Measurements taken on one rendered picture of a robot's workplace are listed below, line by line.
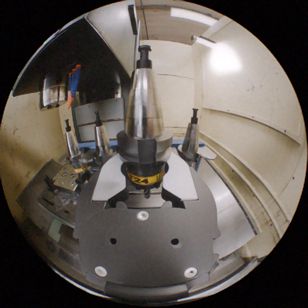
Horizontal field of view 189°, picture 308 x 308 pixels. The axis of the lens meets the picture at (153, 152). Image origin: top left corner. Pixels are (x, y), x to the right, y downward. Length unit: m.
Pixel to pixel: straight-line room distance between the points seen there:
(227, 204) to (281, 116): 0.60
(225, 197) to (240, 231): 0.28
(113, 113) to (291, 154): 1.11
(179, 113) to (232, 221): 1.17
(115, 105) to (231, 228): 1.15
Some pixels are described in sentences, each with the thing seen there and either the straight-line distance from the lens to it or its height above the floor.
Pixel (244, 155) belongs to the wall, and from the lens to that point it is 0.68.
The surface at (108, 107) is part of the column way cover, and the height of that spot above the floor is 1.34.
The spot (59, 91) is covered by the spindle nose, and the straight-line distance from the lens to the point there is 0.47.
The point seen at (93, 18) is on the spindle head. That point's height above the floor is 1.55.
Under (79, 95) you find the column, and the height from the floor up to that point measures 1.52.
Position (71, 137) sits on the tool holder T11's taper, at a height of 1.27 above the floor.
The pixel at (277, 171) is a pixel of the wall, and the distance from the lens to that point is 0.59.
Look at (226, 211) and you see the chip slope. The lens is 0.71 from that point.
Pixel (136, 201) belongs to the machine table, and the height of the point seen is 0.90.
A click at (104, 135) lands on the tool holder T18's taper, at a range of 0.22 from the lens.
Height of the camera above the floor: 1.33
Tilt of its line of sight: 28 degrees down
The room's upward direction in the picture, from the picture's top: straight up
